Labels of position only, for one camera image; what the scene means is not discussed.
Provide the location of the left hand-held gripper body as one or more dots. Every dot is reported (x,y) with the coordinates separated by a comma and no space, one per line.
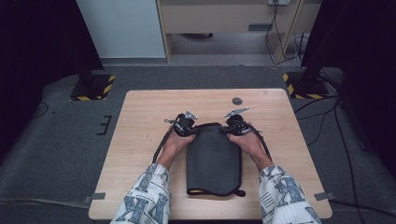
(183,124)

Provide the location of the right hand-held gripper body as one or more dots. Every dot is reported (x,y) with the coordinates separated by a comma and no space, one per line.
(238,124)

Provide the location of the grey and yellow cloth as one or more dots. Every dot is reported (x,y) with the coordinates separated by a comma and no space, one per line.
(213,158)

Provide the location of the person's left hand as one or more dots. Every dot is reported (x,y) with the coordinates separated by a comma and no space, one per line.
(176,144)

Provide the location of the person's right hand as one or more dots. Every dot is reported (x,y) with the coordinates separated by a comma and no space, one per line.
(250,144)

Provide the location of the grey round table grommet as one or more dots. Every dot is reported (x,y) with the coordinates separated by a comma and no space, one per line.
(237,100)

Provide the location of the black stand with striped base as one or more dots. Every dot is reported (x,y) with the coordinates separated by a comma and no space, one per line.
(306,88)
(93,88)

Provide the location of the light wooden cabinet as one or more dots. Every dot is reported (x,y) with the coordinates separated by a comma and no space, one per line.
(218,17)

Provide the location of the grey tape piece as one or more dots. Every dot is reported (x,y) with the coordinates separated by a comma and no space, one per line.
(98,196)
(324,196)

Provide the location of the white panel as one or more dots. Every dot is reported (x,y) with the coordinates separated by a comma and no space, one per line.
(121,28)

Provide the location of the white power strip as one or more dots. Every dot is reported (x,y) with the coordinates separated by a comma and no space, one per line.
(279,2)

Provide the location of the black curtain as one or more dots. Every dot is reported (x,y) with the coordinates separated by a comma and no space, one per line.
(37,46)
(367,62)

